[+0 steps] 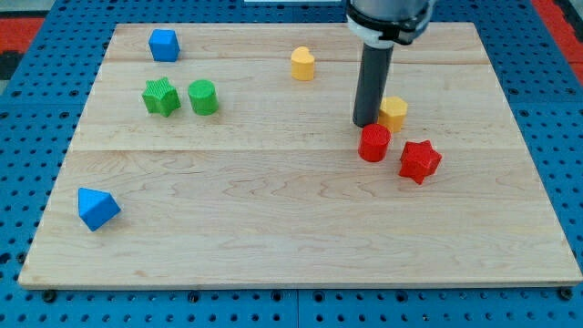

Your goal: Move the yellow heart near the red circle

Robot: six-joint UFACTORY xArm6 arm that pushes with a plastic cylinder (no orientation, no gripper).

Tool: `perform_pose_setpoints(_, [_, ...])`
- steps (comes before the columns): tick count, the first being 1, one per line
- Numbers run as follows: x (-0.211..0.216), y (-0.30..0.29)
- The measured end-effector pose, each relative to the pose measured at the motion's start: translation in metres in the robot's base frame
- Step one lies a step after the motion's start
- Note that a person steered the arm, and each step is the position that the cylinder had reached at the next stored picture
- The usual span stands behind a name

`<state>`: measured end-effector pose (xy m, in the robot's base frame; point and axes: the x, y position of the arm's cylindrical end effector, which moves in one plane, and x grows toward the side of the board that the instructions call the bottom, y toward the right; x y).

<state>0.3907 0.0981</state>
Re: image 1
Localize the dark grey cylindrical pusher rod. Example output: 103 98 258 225
353 44 393 128

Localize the yellow heart block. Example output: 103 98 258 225
291 46 315 81

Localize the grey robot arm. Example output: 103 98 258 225
346 0 435 128

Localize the yellow hexagon block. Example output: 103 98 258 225
377 97 408 133

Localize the red cylinder block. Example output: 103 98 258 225
358 123 392 162

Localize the red star block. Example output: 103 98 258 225
398 140 443 185

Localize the green cylinder block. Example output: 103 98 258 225
188 79 219 116

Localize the wooden board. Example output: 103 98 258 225
19 23 582 291

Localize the blue cube block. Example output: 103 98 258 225
148 29 180 62

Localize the green star block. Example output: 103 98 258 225
142 77 181 118

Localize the blue triangle block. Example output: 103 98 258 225
77 188 121 231

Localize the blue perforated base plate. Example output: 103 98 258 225
1 0 582 327

